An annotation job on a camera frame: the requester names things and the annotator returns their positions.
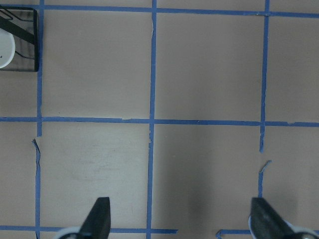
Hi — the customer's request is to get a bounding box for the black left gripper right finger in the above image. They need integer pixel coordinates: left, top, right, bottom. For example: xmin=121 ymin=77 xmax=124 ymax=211
xmin=250 ymin=197 xmax=298 ymax=239

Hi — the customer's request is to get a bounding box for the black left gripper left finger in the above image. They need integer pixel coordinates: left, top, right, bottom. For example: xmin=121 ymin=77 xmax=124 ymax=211
xmin=79 ymin=197 xmax=111 ymax=239

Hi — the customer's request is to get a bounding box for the light blue plastic cup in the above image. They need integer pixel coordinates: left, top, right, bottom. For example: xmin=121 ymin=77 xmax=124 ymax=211
xmin=248 ymin=216 xmax=255 ymax=239

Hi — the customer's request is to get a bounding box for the white cup left on rack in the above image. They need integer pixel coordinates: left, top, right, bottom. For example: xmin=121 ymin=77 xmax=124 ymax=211
xmin=0 ymin=29 xmax=15 ymax=69

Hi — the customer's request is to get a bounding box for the black wire cup rack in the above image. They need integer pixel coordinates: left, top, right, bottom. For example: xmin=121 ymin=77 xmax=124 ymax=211
xmin=0 ymin=5 xmax=39 ymax=72

